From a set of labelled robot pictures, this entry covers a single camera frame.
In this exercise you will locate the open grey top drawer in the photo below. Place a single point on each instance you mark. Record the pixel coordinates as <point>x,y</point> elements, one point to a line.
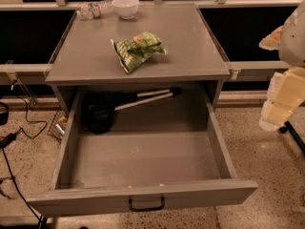
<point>171,148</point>

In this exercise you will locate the metal railing frame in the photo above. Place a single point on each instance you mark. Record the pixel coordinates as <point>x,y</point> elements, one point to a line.
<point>21,68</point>

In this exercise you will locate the black tripod with silver legs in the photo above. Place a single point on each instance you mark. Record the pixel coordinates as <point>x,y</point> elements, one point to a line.
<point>98,109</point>

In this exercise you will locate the black wheeled stand leg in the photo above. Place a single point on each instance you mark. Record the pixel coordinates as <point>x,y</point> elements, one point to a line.
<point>288,127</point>

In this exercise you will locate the black power adapter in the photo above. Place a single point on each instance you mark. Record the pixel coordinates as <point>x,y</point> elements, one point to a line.
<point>7,140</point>

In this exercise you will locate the white ceramic bowl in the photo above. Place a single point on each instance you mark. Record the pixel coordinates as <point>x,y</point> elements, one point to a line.
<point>126,9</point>

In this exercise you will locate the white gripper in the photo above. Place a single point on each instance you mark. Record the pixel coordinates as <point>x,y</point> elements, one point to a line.
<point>293,42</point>

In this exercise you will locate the wire mesh basket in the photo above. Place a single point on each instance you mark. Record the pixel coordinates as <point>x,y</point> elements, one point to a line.
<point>58,125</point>

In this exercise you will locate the grey cabinet with top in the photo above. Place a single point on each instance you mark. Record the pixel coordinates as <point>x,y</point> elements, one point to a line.
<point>175,32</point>

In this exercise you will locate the black drawer handle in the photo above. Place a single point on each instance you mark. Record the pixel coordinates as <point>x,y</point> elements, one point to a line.
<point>146,205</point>

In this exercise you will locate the green jalapeno chip bag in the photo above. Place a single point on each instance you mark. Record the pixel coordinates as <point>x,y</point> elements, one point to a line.
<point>134,52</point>

